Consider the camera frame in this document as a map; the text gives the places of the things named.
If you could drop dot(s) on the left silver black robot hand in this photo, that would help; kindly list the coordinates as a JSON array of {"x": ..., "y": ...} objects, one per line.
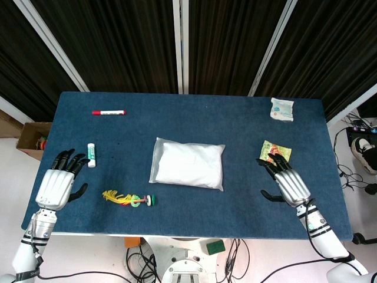
[{"x": 54, "y": 185}]

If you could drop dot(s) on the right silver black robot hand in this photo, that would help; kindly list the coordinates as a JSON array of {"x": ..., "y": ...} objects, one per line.
[{"x": 290, "y": 185}]

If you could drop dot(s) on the clear plastic zip bag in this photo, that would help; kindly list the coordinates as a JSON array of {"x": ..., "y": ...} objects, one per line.
[{"x": 153, "y": 174}]

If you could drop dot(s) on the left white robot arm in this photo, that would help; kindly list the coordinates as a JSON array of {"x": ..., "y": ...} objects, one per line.
[{"x": 39, "y": 227}]

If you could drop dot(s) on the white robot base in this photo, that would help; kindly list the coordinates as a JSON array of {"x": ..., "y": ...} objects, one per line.
[{"x": 182, "y": 259}]

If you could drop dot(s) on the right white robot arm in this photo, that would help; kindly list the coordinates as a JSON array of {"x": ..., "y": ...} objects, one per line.
[{"x": 318, "y": 228}]

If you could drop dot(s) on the green snack packet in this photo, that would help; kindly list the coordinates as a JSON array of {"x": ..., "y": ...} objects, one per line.
[{"x": 269, "y": 148}]

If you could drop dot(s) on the white green lip balm tube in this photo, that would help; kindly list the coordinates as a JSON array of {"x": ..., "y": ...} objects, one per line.
[{"x": 91, "y": 154}]

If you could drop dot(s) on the brown cardboard box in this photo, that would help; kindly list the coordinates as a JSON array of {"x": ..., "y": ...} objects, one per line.
[{"x": 29, "y": 138}]

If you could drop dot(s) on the white tissue pack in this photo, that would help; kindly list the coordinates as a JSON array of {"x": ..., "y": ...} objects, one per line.
[{"x": 282, "y": 109}]

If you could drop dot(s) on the yellow feather shuttlecock toy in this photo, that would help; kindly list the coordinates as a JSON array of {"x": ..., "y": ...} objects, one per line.
[{"x": 129, "y": 201}]

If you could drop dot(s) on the black white sneaker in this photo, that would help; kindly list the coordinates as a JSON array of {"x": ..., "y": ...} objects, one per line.
[{"x": 363, "y": 151}]

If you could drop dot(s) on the black power adapter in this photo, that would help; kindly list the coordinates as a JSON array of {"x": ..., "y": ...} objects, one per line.
[{"x": 371, "y": 188}]

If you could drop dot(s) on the black caster wheel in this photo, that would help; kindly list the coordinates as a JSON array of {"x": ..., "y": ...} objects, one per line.
[{"x": 359, "y": 238}]

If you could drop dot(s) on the red white marker pen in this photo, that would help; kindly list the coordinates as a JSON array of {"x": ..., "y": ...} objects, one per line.
[{"x": 110, "y": 112}]

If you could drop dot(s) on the orange block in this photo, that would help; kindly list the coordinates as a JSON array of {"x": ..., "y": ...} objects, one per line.
[{"x": 132, "y": 241}]

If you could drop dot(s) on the green block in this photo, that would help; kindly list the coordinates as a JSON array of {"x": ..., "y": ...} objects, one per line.
[{"x": 215, "y": 247}]

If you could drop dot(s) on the blue felt table cover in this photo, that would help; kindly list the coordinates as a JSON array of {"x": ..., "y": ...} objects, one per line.
[{"x": 188, "y": 123}]

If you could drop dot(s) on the black pleated curtain panel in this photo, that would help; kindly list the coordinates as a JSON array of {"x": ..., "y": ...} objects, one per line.
[
  {"x": 26, "y": 67},
  {"x": 330, "y": 53},
  {"x": 112, "y": 44},
  {"x": 229, "y": 44}
]

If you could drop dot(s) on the white metal frame post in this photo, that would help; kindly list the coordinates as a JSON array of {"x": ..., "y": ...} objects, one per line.
[
  {"x": 51, "y": 44},
  {"x": 180, "y": 44},
  {"x": 272, "y": 47}
]

